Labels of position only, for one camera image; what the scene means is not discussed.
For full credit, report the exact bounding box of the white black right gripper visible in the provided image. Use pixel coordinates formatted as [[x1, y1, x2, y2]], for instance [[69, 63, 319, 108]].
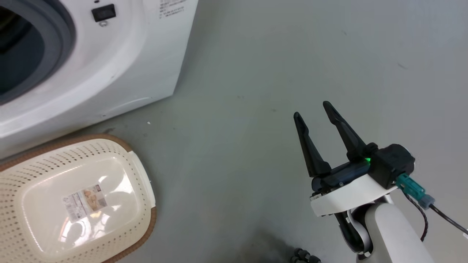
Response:
[[293, 101, 399, 217]]

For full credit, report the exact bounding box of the white front-load washing machine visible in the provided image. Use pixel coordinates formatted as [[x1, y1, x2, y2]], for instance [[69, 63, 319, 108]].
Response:
[[0, 0, 199, 160]]

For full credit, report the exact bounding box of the cream perforated laundry basket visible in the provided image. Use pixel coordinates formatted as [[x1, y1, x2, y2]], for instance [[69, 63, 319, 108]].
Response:
[[0, 134, 157, 263]]

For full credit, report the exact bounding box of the paper label sticker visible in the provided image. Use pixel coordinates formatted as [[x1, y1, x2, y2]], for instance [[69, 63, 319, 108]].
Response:
[[63, 184, 108, 223]]

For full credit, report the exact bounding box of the black door latch socket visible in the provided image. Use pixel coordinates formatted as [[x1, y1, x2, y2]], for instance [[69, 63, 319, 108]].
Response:
[[91, 4, 117, 23]]

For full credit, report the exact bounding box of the grey rubber door gasket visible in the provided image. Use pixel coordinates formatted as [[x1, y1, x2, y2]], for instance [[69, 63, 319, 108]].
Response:
[[0, 0, 76, 106]]

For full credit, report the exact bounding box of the black cable with teal plug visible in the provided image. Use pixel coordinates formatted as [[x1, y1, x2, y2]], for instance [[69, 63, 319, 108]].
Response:
[[396, 173, 468, 242]]

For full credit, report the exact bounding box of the black corrugated cable conduit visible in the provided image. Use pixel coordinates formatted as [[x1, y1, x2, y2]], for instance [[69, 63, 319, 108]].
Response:
[[291, 248, 322, 263]]

